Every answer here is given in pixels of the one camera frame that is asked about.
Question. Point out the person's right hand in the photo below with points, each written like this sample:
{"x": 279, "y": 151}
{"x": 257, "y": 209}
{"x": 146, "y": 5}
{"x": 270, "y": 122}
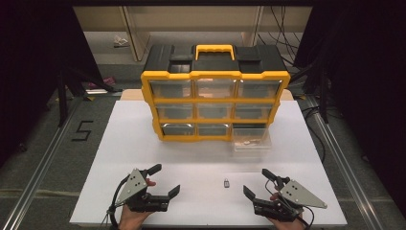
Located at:
{"x": 288, "y": 225}

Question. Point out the metal floor rail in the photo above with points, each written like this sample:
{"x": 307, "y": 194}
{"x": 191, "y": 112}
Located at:
{"x": 41, "y": 166}
{"x": 344, "y": 166}

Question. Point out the black metal stand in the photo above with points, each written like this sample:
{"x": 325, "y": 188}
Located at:
{"x": 324, "y": 92}
{"x": 63, "y": 96}

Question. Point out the yellow black drawer organizer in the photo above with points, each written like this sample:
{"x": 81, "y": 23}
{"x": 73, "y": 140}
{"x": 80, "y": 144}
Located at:
{"x": 215, "y": 64}

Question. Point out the beige shelf unit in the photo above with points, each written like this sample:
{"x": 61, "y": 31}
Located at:
{"x": 159, "y": 19}

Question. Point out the pink cloth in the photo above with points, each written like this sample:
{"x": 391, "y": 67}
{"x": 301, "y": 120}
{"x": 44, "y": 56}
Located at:
{"x": 107, "y": 81}

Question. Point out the small brown item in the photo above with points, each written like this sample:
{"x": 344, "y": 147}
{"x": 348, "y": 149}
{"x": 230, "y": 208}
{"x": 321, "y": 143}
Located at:
{"x": 247, "y": 143}

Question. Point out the black curtain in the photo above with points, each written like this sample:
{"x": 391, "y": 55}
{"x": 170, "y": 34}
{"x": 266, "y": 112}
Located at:
{"x": 28, "y": 64}
{"x": 367, "y": 80}

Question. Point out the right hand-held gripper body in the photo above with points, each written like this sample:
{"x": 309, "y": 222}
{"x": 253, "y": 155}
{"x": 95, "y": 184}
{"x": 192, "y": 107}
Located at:
{"x": 300, "y": 196}

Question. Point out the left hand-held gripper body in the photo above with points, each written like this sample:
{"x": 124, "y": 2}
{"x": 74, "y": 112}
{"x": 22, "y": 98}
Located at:
{"x": 134, "y": 187}

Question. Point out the person's left hand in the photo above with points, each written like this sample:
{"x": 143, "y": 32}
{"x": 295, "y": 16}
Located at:
{"x": 132, "y": 219}

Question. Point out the clear plastic drawer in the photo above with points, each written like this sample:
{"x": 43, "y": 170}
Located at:
{"x": 178, "y": 129}
{"x": 260, "y": 89}
{"x": 254, "y": 111}
{"x": 252, "y": 138}
{"x": 213, "y": 129}
{"x": 214, "y": 111}
{"x": 171, "y": 89}
{"x": 215, "y": 88}
{"x": 175, "y": 111}

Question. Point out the crumpled white paper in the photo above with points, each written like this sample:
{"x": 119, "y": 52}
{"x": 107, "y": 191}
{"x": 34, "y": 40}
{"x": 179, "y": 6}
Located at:
{"x": 120, "y": 41}

